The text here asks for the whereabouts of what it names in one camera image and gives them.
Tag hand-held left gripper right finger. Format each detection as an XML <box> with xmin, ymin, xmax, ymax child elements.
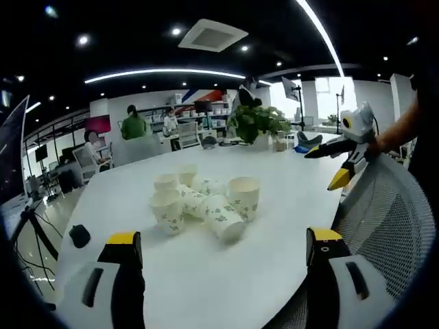
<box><xmin>305</xmin><ymin>225</ymin><xmax>396</xmax><ymax>329</ymax></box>

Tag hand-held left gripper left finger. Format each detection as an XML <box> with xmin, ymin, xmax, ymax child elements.
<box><xmin>56</xmin><ymin>231</ymin><xmax>147</xmax><ymax>329</ymax></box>

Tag pile of paper cups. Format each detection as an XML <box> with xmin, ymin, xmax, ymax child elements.
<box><xmin>147</xmin><ymin>163</ymin><xmax>261</xmax><ymax>245</ymax></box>

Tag grey and blue bag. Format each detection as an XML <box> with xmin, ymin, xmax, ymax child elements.
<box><xmin>294</xmin><ymin>131</ymin><xmax>323</xmax><ymax>154</ymax></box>

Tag beige container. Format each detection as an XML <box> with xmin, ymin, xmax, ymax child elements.
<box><xmin>272</xmin><ymin>132</ymin><xmax>287</xmax><ymax>152</ymax></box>

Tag black computer mouse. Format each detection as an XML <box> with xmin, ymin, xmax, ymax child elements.
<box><xmin>68</xmin><ymin>224</ymin><xmax>92</xmax><ymax>249</ymax></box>

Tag person's black shirt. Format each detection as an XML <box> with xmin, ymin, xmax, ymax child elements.
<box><xmin>407</xmin><ymin>70</ymin><xmax>439</xmax><ymax>182</ymax></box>

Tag grey mesh office chair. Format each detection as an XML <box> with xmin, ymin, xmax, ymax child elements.
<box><xmin>274</xmin><ymin>153</ymin><xmax>437</xmax><ymax>329</ymax></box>

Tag monitor on black stand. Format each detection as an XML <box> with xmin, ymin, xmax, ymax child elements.
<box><xmin>281</xmin><ymin>75</ymin><xmax>303</xmax><ymax>131</ymax></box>

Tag black tripod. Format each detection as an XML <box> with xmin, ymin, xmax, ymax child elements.
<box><xmin>6</xmin><ymin>202</ymin><xmax>62</xmax><ymax>265</ymax></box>

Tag green potted plant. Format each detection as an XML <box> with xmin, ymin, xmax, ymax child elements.
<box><xmin>226</xmin><ymin>104</ymin><xmax>292</xmax><ymax>151</ymax></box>

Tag straight ceiling light strip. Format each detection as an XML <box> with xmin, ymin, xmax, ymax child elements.
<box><xmin>296</xmin><ymin>0</ymin><xmax>346</xmax><ymax>78</ymax></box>

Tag white table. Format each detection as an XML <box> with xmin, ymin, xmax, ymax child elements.
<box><xmin>54</xmin><ymin>132</ymin><xmax>348</xmax><ymax>329</ymax></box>

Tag black office chair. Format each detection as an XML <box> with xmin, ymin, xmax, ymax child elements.
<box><xmin>58</xmin><ymin>169</ymin><xmax>76</xmax><ymax>193</ymax></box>

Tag white storage shelf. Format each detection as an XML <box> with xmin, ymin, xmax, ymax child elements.
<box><xmin>139</xmin><ymin>92</ymin><xmax>234</xmax><ymax>128</ymax></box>

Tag white mesh office chair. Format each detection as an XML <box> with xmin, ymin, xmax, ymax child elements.
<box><xmin>178</xmin><ymin>121</ymin><xmax>202</xmax><ymax>149</ymax></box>

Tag black screen on stand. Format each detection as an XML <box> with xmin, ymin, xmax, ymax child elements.
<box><xmin>36</xmin><ymin>143</ymin><xmax>49</xmax><ymax>172</ymax></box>

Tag ceiling air conditioner vent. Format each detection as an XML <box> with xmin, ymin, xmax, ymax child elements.
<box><xmin>178</xmin><ymin>19</ymin><xmax>250</xmax><ymax>53</ymax></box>

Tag dark reflector panel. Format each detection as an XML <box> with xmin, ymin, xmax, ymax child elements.
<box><xmin>0</xmin><ymin>95</ymin><xmax>31</xmax><ymax>206</ymax></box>

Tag red display screen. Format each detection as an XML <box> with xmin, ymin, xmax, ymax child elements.
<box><xmin>84</xmin><ymin>115</ymin><xmax>111</xmax><ymax>134</ymax></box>

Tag long curved ceiling light strip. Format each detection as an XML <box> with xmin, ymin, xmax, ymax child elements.
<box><xmin>84</xmin><ymin>68</ymin><xmax>246</xmax><ymax>85</ymax></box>

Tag round ceiling spotlights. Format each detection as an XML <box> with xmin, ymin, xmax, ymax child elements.
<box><xmin>15</xmin><ymin>25</ymin><xmax>421</xmax><ymax>103</ymax></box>

